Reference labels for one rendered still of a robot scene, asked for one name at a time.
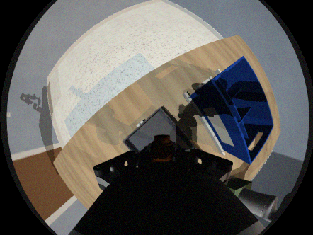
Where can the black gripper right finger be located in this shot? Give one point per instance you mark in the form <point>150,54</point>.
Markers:
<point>216,165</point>

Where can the brown glass bottle with white label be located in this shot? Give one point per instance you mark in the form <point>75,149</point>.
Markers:
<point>162,148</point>

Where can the blue crate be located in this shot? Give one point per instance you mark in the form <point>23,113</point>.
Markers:
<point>236,95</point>

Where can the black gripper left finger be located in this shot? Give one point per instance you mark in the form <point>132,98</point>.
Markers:
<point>108,170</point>

